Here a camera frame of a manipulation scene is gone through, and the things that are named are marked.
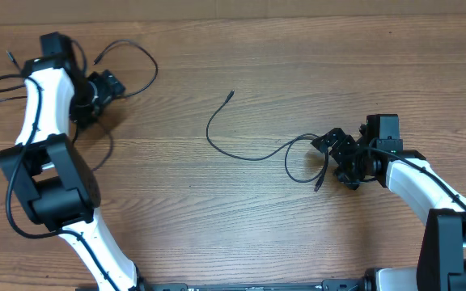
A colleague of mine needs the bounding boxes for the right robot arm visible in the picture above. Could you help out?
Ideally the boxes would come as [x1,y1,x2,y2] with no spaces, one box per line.
[311,114,466,291]

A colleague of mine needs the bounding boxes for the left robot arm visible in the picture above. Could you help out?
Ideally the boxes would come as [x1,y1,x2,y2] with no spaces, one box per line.
[0,32,148,290]

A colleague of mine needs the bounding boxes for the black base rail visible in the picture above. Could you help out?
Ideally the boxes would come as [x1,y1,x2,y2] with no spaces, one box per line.
[138,278,377,291]

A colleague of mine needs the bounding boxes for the black usb cable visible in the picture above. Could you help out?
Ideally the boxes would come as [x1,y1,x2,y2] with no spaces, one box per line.
[205,90,331,192]

